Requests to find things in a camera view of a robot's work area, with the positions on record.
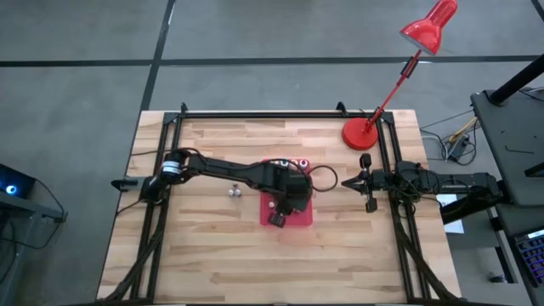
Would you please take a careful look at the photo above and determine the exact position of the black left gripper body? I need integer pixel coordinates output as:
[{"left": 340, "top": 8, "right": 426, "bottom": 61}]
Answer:
[{"left": 267, "top": 163, "right": 315, "bottom": 230}]

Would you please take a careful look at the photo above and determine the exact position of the red desk lamp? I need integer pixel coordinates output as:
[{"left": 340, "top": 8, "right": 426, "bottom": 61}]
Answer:
[{"left": 342, "top": 0, "right": 460, "bottom": 152}]

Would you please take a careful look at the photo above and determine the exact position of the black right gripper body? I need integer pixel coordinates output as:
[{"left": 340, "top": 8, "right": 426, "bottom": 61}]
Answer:
[{"left": 359, "top": 152, "right": 388, "bottom": 213}]

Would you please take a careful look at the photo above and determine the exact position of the white paper sheet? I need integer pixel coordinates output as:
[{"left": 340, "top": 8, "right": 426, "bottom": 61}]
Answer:
[{"left": 435, "top": 193, "right": 466, "bottom": 235}]

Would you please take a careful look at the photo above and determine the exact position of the grey power strip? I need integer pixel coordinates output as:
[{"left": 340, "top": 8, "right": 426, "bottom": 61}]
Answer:
[{"left": 448, "top": 134, "right": 471, "bottom": 162}]

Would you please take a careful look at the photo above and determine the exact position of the black computer blue light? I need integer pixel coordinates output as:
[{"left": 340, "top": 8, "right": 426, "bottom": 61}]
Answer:
[{"left": 0, "top": 163, "right": 37, "bottom": 209}]

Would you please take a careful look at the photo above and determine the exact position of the black looped cable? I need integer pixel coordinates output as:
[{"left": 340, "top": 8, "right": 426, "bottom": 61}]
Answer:
[{"left": 304, "top": 164, "right": 340, "bottom": 194}]

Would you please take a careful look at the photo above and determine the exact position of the backlit keyboard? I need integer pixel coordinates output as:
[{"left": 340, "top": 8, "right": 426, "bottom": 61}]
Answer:
[{"left": 513, "top": 229, "right": 544, "bottom": 290}]

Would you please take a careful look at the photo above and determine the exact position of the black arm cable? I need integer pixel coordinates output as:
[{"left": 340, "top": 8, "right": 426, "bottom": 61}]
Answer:
[{"left": 129, "top": 147, "right": 201, "bottom": 159}]

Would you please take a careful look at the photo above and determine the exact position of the pink translucent plastic bin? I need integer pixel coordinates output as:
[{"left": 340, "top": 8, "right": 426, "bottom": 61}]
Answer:
[{"left": 259, "top": 157, "right": 315, "bottom": 228}]

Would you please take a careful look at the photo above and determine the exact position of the black aluminium rig frame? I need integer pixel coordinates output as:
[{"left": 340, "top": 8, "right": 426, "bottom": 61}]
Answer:
[{"left": 97, "top": 101, "right": 464, "bottom": 306}]

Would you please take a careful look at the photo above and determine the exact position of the grey metal workbench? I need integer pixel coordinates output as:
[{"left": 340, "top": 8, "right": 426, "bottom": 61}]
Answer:
[{"left": 470, "top": 54, "right": 544, "bottom": 239}]

